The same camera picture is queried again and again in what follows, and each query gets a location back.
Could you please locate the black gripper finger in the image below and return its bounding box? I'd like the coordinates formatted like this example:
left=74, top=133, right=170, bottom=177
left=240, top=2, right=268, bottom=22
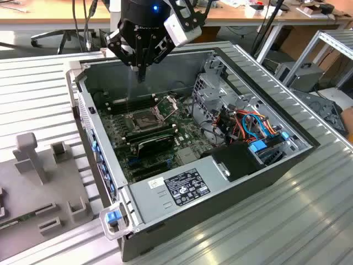
left=140, top=34, right=177, bottom=83
left=106, top=29, right=142, bottom=83

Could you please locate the metal socket cover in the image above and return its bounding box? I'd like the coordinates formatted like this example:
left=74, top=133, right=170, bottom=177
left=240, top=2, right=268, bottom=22
left=152, top=95, right=179, bottom=122

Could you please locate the CPU socket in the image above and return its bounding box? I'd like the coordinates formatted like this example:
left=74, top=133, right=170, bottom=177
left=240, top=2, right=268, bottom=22
left=125, top=108, right=165, bottom=133

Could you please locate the office chair base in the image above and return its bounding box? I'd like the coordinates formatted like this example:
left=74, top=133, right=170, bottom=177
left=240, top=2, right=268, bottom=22
left=30, top=29, right=97, bottom=55

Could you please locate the black RAM slot bank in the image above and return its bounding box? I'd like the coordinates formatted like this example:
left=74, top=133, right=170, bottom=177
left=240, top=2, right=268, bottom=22
left=121, top=123, right=177, bottom=146
left=104, top=92, right=160, bottom=115

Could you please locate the silver metal drive cage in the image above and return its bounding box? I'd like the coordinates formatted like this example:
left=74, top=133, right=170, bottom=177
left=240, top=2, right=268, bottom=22
left=191, top=73, right=240, bottom=139

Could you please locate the green motherboard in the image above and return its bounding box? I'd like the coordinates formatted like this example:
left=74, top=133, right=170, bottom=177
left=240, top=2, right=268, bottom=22
left=95, top=95, right=218, bottom=184

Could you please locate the black graphics card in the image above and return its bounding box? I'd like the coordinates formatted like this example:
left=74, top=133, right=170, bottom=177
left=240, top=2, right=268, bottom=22
left=136, top=134, right=176, bottom=160

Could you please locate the white box red label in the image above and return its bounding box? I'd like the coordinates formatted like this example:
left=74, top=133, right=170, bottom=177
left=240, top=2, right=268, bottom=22
left=244, top=3, right=265, bottom=17

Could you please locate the silver chipset heatsink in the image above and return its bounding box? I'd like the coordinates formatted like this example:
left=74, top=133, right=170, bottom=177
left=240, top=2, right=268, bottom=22
left=176, top=149, right=201, bottom=166

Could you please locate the black tripod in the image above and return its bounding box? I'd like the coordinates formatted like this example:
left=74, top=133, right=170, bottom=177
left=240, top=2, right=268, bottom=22
left=250, top=0, right=286, bottom=57

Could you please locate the black expansion slot bank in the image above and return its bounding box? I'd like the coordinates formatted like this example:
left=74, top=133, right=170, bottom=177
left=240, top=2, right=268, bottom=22
left=125, top=156, right=174, bottom=183

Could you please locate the large brown cardboard box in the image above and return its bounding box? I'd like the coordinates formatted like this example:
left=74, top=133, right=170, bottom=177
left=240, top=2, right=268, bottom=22
left=280, top=24, right=345, bottom=74

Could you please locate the hard disk in blue carrier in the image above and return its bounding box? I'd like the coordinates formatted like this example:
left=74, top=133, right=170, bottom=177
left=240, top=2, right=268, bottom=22
left=248, top=132, right=290, bottom=166

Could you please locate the grey power supply with label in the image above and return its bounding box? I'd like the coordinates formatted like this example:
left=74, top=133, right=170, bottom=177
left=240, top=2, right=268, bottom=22
left=128, top=154, right=232, bottom=226

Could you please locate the brown cardboard tray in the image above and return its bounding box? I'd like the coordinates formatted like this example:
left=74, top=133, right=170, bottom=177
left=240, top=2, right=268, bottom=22
left=296, top=2, right=336, bottom=19

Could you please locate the grey parts rack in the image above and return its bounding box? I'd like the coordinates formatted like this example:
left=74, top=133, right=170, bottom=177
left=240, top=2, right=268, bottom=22
left=0, top=132, right=96, bottom=262

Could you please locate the open black PC case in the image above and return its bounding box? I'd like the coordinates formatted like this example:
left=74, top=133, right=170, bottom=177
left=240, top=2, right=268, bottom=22
left=62, top=46, right=321, bottom=262

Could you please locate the blue case latch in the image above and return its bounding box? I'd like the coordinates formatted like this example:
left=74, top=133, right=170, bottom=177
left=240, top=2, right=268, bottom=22
left=106, top=211, right=122, bottom=225

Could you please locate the dark plastic case panel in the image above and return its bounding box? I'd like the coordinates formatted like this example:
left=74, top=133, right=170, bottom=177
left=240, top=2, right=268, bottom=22
left=292, top=88, right=348, bottom=136

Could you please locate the small brown cardboard box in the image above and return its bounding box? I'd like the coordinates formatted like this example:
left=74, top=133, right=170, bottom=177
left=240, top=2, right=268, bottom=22
left=339, top=106, right=353, bottom=136

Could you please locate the green RAM stick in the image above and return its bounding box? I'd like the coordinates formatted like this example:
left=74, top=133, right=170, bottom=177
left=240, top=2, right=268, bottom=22
left=0, top=212, right=38, bottom=230

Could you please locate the silver camera on black bracket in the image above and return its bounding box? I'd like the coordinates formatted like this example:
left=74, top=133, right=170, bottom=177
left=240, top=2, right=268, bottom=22
left=163, top=0, right=208, bottom=46

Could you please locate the black cable with plug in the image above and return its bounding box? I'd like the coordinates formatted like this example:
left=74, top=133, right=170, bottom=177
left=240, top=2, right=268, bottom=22
left=82, top=0, right=98, bottom=52

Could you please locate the orange wire bundle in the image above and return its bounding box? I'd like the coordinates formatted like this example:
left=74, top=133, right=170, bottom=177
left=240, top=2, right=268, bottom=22
left=213, top=109, right=278, bottom=144

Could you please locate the wooden desk white frame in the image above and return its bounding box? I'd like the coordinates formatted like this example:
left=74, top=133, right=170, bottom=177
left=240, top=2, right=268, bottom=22
left=190, top=0, right=353, bottom=66
left=0, top=0, right=111, bottom=31

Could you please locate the blue wire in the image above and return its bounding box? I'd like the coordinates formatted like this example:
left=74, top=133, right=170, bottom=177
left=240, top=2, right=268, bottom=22
left=242, top=113, right=270, bottom=139

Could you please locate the grey box with handle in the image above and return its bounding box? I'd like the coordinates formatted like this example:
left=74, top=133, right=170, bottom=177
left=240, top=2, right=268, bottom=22
left=274, top=61, right=325, bottom=93

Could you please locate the aluminium profile frame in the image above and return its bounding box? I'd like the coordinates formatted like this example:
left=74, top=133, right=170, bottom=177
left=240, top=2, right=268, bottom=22
left=284, top=29, right=353, bottom=89

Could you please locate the clear plastic case handle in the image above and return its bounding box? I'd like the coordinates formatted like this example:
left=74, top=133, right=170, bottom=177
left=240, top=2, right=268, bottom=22
left=98, top=201, right=130, bottom=241

